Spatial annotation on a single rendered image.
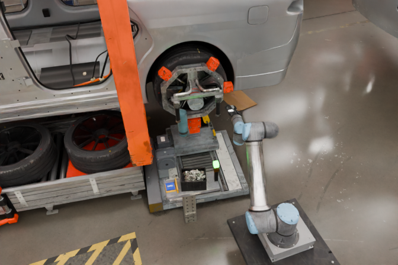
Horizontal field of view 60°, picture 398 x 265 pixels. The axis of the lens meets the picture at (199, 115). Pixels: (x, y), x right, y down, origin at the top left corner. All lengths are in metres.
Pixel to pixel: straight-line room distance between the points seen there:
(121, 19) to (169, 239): 1.82
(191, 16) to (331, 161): 2.05
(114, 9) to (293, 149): 2.43
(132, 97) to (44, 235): 1.53
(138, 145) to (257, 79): 1.25
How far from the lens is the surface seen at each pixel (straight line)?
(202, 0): 2.73
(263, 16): 2.92
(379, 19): 4.56
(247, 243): 2.70
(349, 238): 3.27
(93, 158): 3.08
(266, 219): 2.40
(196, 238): 3.06
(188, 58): 2.89
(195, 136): 3.50
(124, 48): 2.21
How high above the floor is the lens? 2.64
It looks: 40 degrees down
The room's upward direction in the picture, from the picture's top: 2 degrees counter-clockwise
